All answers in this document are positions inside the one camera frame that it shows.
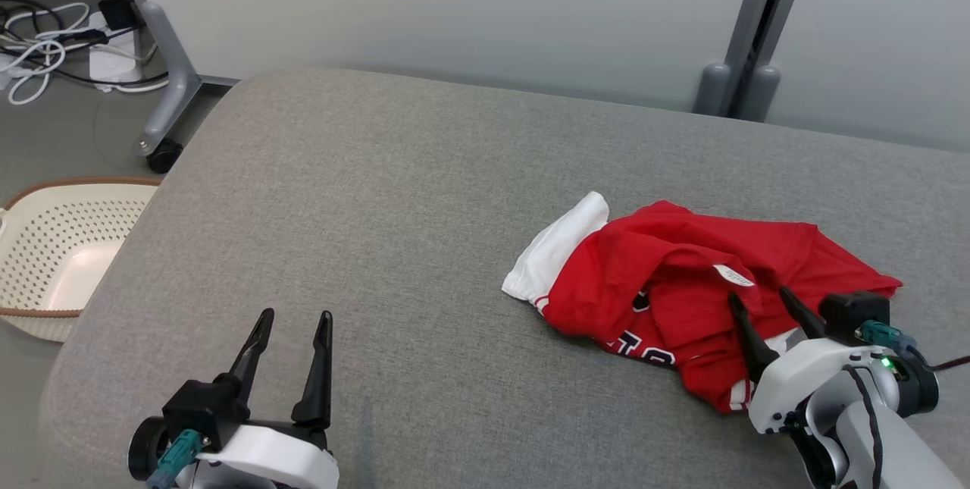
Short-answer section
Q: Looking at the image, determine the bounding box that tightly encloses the grey partition end leg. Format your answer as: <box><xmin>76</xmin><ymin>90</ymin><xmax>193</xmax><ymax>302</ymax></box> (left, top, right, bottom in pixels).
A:
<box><xmin>105</xmin><ymin>0</ymin><xmax>240</xmax><ymax>174</ymax></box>

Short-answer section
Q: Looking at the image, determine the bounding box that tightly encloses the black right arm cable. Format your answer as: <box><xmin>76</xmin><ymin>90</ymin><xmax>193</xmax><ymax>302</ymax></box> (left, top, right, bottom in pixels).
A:
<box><xmin>843</xmin><ymin>353</ymin><xmax>970</xmax><ymax>489</ymax></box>

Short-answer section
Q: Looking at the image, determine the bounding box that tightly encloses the black floor cable bundle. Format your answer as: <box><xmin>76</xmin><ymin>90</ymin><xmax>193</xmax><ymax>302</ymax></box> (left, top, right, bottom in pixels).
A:
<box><xmin>0</xmin><ymin>0</ymin><xmax>172</xmax><ymax>89</ymax></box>

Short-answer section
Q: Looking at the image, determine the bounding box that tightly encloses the red jersey with white sleeves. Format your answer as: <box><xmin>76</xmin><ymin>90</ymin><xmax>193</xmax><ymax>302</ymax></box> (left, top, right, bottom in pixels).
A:
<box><xmin>501</xmin><ymin>190</ymin><xmax>903</xmax><ymax>415</ymax></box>

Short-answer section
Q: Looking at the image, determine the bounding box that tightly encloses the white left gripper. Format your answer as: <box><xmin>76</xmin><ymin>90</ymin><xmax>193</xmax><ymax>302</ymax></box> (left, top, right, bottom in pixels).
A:
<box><xmin>192</xmin><ymin>308</ymin><xmax>340</xmax><ymax>489</ymax></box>

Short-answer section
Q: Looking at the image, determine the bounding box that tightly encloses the white power strip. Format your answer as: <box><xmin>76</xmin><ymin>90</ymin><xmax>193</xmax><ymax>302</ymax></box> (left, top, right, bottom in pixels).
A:
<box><xmin>88</xmin><ymin>11</ymin><xmax>146</xmax><ymax>85</ymax></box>

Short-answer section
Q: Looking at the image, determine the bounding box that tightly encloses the black power adapter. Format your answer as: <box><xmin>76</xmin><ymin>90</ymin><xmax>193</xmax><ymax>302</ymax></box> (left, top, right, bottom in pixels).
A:
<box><xmin>97</xmin><ymin>0</ymin><xmax>142</xmax><ymax>32</ymax></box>

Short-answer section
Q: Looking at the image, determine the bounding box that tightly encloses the cream perforated laundry basket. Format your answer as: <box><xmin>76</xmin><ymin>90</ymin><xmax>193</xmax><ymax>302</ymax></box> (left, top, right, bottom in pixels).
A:
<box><xmin>0</xmin><ymin>176</ymin><xmax>162</xmax><ymax>344</ymax></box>

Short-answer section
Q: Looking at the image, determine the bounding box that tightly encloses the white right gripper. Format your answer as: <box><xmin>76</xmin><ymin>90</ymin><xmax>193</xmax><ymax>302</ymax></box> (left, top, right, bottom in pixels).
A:
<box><xmin>727</xmin><ymin>285</ymin><xmax>900</xmax><ymax>437</ymax></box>

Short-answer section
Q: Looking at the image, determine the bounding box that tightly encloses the white floor cable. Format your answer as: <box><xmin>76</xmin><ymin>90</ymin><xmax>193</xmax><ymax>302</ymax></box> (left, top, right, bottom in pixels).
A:
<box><xmin>3</xmin><ymin>2</ymin><xmax>90</xmax><ymax>108</ymax></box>

